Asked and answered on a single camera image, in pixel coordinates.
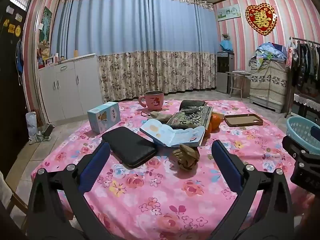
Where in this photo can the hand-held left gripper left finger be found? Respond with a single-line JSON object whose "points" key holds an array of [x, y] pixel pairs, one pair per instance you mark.
{"points": [[96, 160]]}

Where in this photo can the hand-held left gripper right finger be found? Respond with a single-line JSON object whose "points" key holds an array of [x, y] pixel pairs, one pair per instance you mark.
{"points": [[227, 165]]}

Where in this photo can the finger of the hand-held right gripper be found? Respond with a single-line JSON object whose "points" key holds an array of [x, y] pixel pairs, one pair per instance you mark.
{"points": [[292, 143], [315, 132]]}

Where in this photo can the light blue plastic basket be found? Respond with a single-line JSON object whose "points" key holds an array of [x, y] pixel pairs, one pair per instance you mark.
{"points": [[297, 127]]}

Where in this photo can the orange fruit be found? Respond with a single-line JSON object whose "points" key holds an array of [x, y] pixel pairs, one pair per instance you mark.
{"points": [[208, 128]]}

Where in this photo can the brown paper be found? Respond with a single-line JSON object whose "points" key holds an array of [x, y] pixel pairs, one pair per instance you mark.
{"points": [[186, 156]]}

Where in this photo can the orange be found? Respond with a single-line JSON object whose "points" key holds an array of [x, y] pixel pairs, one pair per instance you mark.
{"points": [[217, 119]]}

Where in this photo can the dark green snack packet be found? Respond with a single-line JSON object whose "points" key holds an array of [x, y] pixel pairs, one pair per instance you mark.
{"points": [[192, 117]]}

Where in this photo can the black textured pouch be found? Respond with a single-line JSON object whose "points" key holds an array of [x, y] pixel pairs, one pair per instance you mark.
{"points": [[192, 104]]}

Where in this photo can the grey cloth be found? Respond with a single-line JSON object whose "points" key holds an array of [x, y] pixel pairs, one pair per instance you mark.
{"points": [[160, 117]]}

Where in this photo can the low table with lace cloth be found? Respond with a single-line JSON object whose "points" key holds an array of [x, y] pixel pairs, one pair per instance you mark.
{"points": [[306, 100]]}

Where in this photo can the black textured wallet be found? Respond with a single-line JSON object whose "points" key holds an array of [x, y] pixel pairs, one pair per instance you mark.
{"points": [[127, 146]]}

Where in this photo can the light blue carton box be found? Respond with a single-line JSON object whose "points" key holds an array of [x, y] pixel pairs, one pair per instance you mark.
{"points": [[103, 118]]}

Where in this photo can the brown phone case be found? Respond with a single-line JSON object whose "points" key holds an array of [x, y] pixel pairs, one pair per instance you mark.
{"points": [[242, 120]]}

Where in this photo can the dark dustpan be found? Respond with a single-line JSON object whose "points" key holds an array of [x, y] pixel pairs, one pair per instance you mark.
{"points": [[48, 130]]}

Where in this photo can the cabinet under patterned cloth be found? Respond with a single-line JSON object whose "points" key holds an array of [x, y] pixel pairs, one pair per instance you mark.
{"points": [[268, 85]]}

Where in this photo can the white plastic bag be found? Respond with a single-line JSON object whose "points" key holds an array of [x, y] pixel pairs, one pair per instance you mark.
{"points": [[32, 127]]}

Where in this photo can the rack of hanging clothes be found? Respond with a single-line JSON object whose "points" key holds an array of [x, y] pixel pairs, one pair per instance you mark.
{"points": [[306, 60]]}

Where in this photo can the pink floral tablecloth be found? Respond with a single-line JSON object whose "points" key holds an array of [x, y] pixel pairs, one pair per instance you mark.
{"points": [[160, 200]]}

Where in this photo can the white cabinet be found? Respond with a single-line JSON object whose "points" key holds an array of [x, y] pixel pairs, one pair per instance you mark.
{"points": [[70, 87]]}

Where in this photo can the pink cartoon mug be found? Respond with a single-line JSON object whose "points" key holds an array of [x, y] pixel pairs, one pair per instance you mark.
{"points": [[155, 101]]}

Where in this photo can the small folding table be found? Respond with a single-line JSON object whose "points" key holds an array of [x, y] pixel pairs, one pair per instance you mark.
{"points": [[237, 73]]}

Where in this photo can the grey water dispenser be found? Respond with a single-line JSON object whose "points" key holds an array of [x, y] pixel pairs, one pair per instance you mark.
{"points": [[223, 75]]}

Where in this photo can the pile of clothes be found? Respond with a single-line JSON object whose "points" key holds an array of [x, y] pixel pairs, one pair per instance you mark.
{"points": [[271, 51]]}

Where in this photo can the wooden chair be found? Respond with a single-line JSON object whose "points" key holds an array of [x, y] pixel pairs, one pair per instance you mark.
{"points": [[12, 200]]}

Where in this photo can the black door with stickers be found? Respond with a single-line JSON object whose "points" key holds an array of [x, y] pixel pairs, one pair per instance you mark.
{"points": [[10, 92]]}

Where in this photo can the blue covered water bottle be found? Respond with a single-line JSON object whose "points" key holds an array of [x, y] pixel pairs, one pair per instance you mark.
{"points": [[226, 46]]}

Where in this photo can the small potted plant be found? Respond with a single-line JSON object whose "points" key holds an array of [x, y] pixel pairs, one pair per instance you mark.
{"points": [[225, 36]]}

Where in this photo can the blue hanging bag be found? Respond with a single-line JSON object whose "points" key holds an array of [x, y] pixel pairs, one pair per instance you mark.
{"points": [[19, 57]]}

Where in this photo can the blue and floral curtain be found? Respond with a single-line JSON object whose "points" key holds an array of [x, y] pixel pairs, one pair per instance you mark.
{"points": [[137, 30]]}

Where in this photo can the white picture frame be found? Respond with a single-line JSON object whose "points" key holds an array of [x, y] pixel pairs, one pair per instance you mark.
{"points": [[48, 61]]}

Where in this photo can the red heart wall decoration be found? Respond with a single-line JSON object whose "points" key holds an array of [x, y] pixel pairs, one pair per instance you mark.
{"points": [[261, 18]]}

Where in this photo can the green wall poster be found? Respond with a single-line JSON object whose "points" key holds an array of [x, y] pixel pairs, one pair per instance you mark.
{"points": [[46, 25]]}

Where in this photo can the landscape wall picture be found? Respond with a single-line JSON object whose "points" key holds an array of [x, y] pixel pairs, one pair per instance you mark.
{"points": [[228, 12]]}

